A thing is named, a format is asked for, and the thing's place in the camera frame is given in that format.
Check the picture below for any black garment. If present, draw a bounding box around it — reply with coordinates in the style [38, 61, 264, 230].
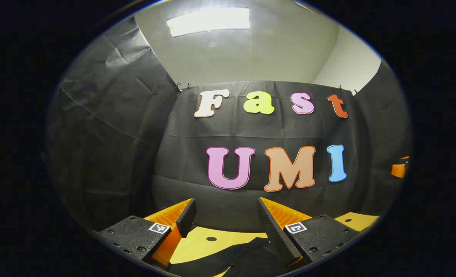
[170, 237, 290, 277]

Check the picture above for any ceiling light panel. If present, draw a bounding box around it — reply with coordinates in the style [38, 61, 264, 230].
[166, 7, 251, 38]

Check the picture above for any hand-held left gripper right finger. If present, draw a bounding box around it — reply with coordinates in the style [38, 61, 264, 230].
[257, 197, 362, 270]

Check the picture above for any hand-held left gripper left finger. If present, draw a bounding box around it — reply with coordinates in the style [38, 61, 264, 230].
[92, 198, 197, 270]

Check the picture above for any black backdrop cloth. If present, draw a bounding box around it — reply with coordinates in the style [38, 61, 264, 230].
[46, 15, 412, 233]

